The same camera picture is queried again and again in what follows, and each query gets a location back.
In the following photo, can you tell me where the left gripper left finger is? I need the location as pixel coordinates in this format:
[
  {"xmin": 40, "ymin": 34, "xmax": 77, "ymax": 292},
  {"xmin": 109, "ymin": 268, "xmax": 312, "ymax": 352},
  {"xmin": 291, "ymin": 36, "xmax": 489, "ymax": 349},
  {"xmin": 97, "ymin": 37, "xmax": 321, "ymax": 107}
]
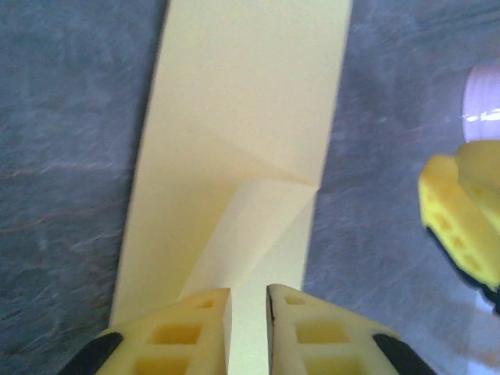
[{"xmin": 58, "ymin": 287, "xmax": 232, "ymax": 375}]

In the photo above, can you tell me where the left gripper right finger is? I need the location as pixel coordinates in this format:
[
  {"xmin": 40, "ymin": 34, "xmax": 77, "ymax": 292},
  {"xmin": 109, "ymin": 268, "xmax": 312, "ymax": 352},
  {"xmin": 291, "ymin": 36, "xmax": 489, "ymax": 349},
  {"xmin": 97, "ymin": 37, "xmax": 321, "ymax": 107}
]
[{"xmin": 266, "ymin": 284, "xmax": 438, "ymax": 375}]

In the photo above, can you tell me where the yellow paper sheet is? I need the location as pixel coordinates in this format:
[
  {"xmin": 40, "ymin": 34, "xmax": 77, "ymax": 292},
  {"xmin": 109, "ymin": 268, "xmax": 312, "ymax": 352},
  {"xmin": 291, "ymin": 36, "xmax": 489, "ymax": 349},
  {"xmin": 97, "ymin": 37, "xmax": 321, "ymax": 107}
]
[{"xmin": 107, "ymin": 0, "xmax": 355, "ymax": 375}]

